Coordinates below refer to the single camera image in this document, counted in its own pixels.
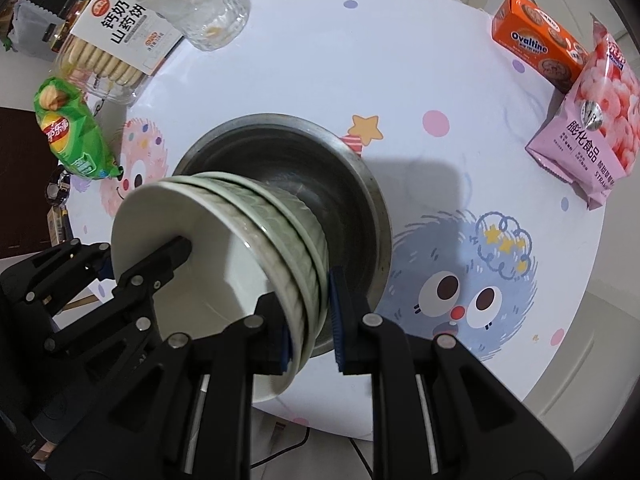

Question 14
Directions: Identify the green potato chips bag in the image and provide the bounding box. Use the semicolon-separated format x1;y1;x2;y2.
32;76;123;181

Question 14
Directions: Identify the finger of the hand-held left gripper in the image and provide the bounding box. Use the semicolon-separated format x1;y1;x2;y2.
0;240;114;317
42;236;194;357

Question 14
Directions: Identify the orange biscuit box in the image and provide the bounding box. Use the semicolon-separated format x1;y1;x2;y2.
491;0;591;93

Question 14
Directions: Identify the large steel bowl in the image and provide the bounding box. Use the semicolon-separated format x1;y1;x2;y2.
170;114;394;358

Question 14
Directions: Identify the dark brown cabinet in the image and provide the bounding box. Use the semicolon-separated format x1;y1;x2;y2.
0;107;66;257

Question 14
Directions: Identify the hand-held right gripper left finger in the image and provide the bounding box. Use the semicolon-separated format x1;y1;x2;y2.
45;292;294;480

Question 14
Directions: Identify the clear plastic cookie package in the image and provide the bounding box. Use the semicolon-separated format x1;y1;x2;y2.
55;0;183;106

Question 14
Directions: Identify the green ceramic bowl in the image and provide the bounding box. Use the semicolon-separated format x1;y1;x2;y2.
190;171;331;356
165;172;321;376

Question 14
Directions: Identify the clear plastic cup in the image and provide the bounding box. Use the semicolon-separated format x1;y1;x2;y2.
147;0;250;52

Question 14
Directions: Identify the cartoon printed tablecloth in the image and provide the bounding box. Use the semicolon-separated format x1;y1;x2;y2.
62;0;623;438

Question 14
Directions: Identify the white ceramic bowl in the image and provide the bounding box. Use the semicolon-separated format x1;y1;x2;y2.
110;177;301;403

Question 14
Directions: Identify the black cable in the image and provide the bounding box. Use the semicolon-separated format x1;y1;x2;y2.
250;410;376;480

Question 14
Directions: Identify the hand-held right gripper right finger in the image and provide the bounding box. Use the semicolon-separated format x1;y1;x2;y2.
327;267;573;480

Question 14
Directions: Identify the brown glass bottle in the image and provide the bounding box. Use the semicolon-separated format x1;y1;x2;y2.
42;22;67;53

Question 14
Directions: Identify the pink snack bag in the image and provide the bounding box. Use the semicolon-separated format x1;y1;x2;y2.
525;17;640;211

